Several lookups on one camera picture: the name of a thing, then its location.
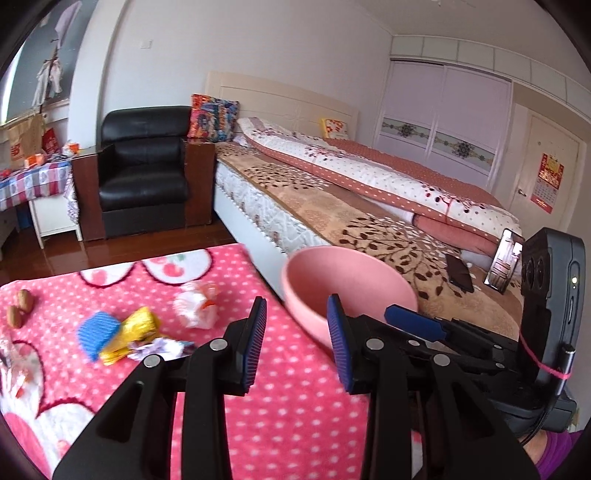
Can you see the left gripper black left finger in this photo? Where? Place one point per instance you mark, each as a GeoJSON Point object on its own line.
{"type": "Point", "coordinates": [130, 437]}

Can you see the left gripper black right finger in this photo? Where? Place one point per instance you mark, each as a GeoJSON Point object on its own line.
{"type": "Point", "coordinates": [426, 418]}

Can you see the grey-white paper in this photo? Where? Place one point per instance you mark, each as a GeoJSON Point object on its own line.
{"type": "Point", "coordinates": [168, 349]}

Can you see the blue scrubbing sponge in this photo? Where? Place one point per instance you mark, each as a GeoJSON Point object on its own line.
{"type": "Point", "coordinates": [96, 332]}

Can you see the pink plastic trash bin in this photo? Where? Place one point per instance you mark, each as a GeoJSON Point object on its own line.
{"type": "Point", "coordinates": [365, 285]}

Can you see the yellow crumpled wrapper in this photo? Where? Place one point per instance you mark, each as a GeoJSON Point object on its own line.
{"type": "Point", "coordinates": [141, 326]}

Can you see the brown leaf pattern blanket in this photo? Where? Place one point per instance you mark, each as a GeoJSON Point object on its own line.
{"type": "Point", "coordinates": [275, 209]}

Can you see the black wallet on bed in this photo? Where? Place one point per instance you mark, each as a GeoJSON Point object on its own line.
{"type": "Point", "coordinates": [459, 274]}

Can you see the clear plastic snack wrapper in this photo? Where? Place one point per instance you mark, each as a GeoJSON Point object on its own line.
{"type": "Point", "coordinates": [15, 372]}

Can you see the smartphone on stand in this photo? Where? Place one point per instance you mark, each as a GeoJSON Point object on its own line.
{"type": "Point", "coordinates": [505, 261]}

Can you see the brown walnut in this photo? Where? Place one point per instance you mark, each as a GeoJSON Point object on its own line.
{"type": "Point", "coordinates": [25, 300]}
{"type": "Point", "coordinates": [14, 317]}

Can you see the white door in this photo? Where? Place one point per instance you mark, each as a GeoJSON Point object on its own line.
{"type": "Point", "coordinates": [543, 135]}

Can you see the white side cabinet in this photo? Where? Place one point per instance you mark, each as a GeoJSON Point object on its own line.
{"type": "Point", "coordinates": [50, 217]}

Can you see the white floral red-trim quilt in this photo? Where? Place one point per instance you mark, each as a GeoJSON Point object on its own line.
{"type": "Point", "coordinates": [385, 178]}

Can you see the black leather armchair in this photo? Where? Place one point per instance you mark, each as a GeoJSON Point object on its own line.
{"type": "Point", "coordinates": [141, 181]}

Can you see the checkered cloth covered table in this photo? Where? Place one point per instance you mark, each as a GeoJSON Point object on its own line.
{"type": "Point", "coordinates": [22, 186]}

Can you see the white built-in wardrobe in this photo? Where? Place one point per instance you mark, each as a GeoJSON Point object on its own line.
{"type": "Point", "coordinates": [448, 103]}

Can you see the yellow patterned pillow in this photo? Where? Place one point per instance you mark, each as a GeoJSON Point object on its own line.
{"type": "Point", "coordinates": [334, 129]}

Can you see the brown paper bag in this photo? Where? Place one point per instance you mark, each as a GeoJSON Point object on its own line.
{"type": "Point", "coordinates": [25, 137]}

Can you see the colourful patterned cushion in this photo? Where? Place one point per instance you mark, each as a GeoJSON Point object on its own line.
{"type": "Point", "coordinates": [212, 119]}

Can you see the coat stand with clothes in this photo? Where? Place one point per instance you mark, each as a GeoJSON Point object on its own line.
{"type": "Point", "coordinates": [50, 74]}

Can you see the red wall calendar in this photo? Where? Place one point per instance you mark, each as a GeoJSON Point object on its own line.
{"type": "Point", "coordinates": [547, 184]}

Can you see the bed with white frame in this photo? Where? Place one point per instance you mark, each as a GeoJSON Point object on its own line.
{"type": "Point", "coordinates": [301, 111]}

